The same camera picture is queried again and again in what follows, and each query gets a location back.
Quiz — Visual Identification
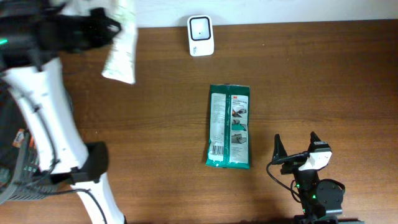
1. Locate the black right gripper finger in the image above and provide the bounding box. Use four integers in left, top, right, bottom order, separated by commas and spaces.
308, 131, 322, 152
272, 134, 287, 164

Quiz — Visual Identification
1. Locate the green glove package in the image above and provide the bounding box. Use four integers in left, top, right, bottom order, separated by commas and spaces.
206, 84, 250, 169

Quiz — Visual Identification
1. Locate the white tube with cork cap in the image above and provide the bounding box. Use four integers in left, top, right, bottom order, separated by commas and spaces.
101, 0, 138, 85

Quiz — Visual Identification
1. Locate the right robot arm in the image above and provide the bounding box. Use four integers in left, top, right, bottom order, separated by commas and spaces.
266, 132, 362, 224

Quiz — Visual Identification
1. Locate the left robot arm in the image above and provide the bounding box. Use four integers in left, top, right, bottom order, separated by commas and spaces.
1, 1, 126, 223

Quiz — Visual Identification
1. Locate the white barcode scanner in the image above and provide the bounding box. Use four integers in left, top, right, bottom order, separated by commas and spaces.
187, 15, 215, 57

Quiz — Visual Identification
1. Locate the grey plastic basket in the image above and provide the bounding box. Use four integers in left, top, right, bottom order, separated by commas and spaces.
1, 81, 58, 204

